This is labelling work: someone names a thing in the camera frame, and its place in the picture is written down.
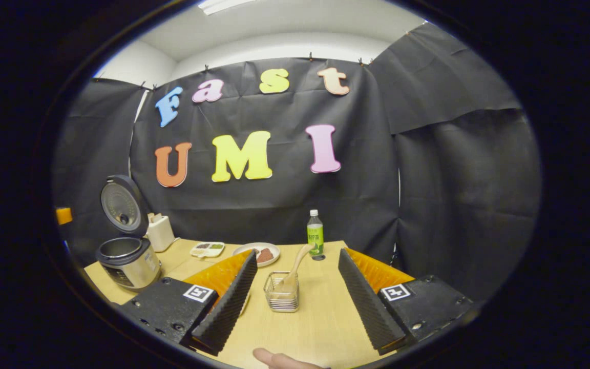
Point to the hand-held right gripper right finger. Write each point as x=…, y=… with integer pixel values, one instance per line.
x=366, y=307

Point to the green label drink bottle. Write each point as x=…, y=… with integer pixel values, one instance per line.
x=315, y=236

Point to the silver black rice cooker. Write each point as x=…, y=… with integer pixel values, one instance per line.
x=128, y=269

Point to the white toaster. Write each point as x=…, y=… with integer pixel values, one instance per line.
x=161, y=233

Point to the black backdrop cloth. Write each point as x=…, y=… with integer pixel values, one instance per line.
x=285, y=205

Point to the large ceiling light panel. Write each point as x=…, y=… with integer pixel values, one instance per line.
x=223, y=5

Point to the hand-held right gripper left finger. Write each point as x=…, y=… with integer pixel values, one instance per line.
x=228, y=307

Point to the wooden spoon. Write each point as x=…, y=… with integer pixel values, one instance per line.
x=297, y=261

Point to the white round plate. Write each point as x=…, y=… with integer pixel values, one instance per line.
x=244, y=250

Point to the white compartment food tray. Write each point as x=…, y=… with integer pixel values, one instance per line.
x=208, y=249

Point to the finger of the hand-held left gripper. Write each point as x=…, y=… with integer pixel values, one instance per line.
x=63, y=216

